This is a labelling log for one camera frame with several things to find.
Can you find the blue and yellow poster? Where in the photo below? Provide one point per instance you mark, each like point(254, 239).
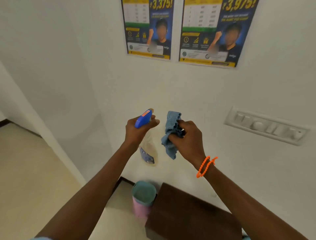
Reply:
point(217, 32)
point(148, 29)

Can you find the person's left hand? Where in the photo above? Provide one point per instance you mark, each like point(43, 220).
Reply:
point(134, 133)

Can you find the blue microfibre cloth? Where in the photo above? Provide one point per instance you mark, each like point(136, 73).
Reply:
point(170, 133)

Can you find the person's left thumb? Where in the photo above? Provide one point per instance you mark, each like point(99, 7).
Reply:
point(152, 123)

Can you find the spray bottle with blue nozzle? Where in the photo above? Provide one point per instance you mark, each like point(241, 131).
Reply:
point(147, 145)

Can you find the person's right forearm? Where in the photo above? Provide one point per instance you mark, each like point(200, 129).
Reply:
point(246, 205)

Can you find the dark brown wooden box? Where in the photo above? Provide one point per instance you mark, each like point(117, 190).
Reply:
point(192, 217)

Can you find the person's right fingers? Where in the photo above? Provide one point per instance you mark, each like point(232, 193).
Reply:
point(178, 131)

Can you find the person's left forearm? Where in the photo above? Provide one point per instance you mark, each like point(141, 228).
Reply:
point(84, 197)

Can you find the pink bottle with teal lid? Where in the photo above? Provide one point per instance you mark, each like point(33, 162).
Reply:
point(143, 197)

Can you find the white wall switch panel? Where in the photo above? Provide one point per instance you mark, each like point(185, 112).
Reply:
point(266, 125)

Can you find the person's right hand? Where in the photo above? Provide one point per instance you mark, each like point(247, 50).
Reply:
point(190, 143)

